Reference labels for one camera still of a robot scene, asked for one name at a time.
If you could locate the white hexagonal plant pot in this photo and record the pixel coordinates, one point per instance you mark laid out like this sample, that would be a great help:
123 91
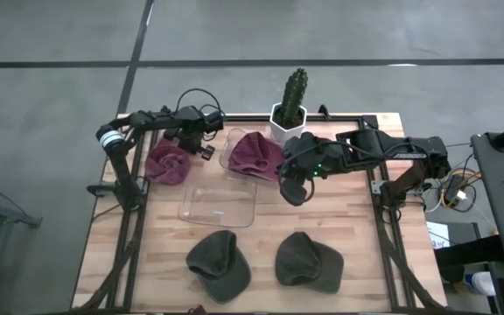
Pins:
284 135

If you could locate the maroon knit beanie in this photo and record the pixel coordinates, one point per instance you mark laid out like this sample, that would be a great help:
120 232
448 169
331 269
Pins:
254 157
166 164

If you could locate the black aluminium rig frame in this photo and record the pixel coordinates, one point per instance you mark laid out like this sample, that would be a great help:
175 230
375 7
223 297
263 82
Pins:
243 117

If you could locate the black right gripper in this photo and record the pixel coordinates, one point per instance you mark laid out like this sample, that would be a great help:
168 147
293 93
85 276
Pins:
317 155

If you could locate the green cactus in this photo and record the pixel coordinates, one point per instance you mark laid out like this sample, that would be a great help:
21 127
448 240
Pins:
295 94

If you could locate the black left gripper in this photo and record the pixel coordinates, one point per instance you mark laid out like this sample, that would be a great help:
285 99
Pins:
195 124

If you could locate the white plastic bottle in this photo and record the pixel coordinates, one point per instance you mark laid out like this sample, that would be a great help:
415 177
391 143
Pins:
481 283

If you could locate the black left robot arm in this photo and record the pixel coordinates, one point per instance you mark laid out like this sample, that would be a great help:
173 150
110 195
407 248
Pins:
121 168

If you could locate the silver metal corner bracket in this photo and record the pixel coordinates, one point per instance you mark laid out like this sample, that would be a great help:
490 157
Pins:
376 187

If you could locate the clear plastic bin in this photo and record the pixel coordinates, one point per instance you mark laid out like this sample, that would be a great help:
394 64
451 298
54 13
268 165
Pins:
217 202
224 154

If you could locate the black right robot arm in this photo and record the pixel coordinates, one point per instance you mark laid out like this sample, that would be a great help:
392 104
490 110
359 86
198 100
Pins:
392 149

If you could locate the white paper sheet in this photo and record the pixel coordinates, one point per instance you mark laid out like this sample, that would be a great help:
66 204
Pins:
436 232

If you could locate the olive green baseball cap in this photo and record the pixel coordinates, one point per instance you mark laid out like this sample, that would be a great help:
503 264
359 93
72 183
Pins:
304 262
217 262

